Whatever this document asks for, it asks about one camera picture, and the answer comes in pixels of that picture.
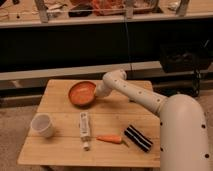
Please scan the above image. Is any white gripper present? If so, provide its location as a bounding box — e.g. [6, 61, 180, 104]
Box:
[95, 82, 108, 98]

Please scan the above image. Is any black crate on shelf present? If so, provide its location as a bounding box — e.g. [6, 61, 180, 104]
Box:
[159, 42, 211, 73]

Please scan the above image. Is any orange ceramic bowl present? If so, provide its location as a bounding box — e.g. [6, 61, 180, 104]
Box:
[68, 81, 96, 107]

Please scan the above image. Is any black hanging cable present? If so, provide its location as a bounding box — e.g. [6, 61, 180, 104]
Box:
[123, 13, 134, 73]

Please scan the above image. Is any white plastic cup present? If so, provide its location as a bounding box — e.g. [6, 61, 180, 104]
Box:
[30, 114, 54, 138]

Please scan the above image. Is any black striped sponge block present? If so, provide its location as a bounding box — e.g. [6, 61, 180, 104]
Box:
[124, 125, 153, 153]

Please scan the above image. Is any orange carrot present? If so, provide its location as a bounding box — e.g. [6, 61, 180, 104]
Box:
[96, 135, 128, 146]

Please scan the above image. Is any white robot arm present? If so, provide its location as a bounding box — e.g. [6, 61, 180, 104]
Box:
[95, 69, 212, 171]

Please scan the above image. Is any white tube with cap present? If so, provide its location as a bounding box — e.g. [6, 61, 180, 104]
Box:
[79, 112, 91, 151]

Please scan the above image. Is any metal shelf rack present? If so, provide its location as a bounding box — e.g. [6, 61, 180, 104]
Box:
[0, 0, 213, 28]

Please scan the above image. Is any wooden table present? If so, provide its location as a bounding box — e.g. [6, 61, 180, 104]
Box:
[18, 79, 160, 167]

